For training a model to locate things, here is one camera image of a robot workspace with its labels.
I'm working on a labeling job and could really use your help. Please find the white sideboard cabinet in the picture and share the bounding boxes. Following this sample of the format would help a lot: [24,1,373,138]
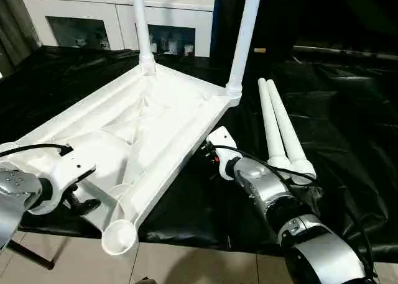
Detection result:
[20,0,215,57]

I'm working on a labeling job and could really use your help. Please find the dark blue panel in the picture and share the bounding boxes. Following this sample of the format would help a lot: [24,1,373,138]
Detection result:
[213,0,223,58]

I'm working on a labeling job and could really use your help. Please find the white plastic table leg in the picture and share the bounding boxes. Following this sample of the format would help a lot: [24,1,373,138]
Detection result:
[266,80,317,185]
[130,0,156,75]
[225,0,265,101]
[257,78,292,176]

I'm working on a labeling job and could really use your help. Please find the grey curtain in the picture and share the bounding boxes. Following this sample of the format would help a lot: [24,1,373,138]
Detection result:
[0,0,41,73]

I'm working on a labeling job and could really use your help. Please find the dark left robot foot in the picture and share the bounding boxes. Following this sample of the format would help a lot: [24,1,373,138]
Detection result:
[133,274,165,284]

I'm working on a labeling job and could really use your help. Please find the white plastic table top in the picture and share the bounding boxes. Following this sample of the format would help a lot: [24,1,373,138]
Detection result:
[0,63,243,256]

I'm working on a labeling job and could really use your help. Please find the black stand leg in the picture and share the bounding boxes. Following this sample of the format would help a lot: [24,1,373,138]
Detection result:
[7,237,68,269]

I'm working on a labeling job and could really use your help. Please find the dark metal rail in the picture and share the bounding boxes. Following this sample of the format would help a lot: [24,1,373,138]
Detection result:
[294,46,398,61]

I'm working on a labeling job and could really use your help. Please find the black plastic mat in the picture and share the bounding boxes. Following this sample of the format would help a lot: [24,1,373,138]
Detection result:
[0,44,398,263]

